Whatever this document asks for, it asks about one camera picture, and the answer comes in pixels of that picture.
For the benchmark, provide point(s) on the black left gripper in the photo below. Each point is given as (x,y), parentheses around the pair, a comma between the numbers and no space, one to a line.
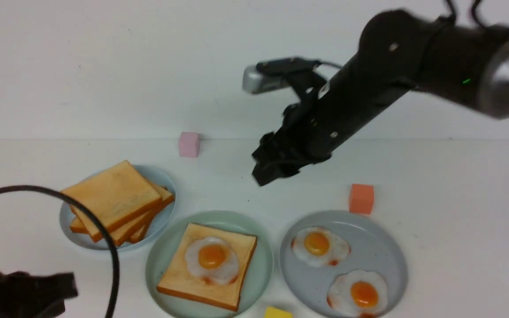
(28,296)

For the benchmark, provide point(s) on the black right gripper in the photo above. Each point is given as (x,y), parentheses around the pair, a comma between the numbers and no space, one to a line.
(304,138)

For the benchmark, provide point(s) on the toast slice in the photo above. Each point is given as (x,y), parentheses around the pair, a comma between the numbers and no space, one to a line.
(148,218)
(140,234)
(176,281)
(113,196)

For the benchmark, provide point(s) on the fried egg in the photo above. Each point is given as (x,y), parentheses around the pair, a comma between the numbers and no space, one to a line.
(318,247)
(358,294)
(213,260)

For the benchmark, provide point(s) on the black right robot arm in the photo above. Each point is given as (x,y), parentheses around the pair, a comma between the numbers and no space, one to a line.
(397,53)

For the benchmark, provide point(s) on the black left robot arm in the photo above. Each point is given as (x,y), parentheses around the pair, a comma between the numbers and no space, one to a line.
(23,295)

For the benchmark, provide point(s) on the orange foam cube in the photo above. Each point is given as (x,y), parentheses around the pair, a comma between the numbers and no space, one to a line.
(361,199)

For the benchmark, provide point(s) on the pink foam cube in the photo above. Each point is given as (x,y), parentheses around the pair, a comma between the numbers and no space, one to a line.
(189,144)

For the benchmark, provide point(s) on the grey-blue egg plate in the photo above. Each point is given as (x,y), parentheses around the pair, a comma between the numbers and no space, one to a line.
(372,249)

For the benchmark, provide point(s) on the mint green centre plate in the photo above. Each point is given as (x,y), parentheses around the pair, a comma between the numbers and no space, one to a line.
(251,284)

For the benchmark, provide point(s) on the light blue bread plate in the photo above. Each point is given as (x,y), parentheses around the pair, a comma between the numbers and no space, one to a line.
(159,222)

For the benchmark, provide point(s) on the yellow foam cube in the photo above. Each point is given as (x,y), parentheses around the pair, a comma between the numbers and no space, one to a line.
(272,312)

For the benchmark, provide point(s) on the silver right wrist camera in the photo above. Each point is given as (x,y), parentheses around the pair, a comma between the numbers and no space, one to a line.
(271,75)

